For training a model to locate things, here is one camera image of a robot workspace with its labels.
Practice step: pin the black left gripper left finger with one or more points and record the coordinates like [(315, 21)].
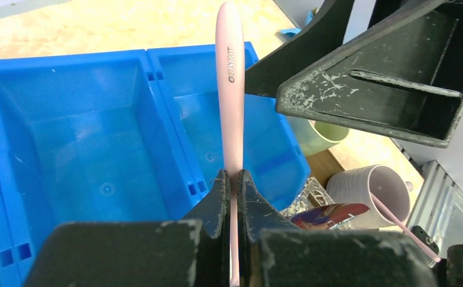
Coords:
[(192, 251)]

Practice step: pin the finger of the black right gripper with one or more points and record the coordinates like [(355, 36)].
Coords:
[(322, 35)]

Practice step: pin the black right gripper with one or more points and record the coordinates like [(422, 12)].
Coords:
[(402, 78)]

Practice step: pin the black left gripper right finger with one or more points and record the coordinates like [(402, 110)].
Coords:
[(275, 252)]

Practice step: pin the clear textured acrylic tray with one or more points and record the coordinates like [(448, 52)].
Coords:
[(313, 195)]

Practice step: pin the green ceramic mug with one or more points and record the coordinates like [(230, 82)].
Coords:
[(314, 136)]

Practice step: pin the grey ceramic mug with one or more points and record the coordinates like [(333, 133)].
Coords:
[(362, 185)]

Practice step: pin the light pink toothbrush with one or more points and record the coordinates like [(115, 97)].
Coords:
[(431, 257)]

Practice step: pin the brown oval wooden tray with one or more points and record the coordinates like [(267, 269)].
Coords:
[(323, 166)]

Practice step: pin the blue crumpled cloth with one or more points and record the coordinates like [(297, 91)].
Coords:
[(300, 18)]

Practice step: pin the blue divided storage bin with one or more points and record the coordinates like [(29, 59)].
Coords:
[(119, 136)]

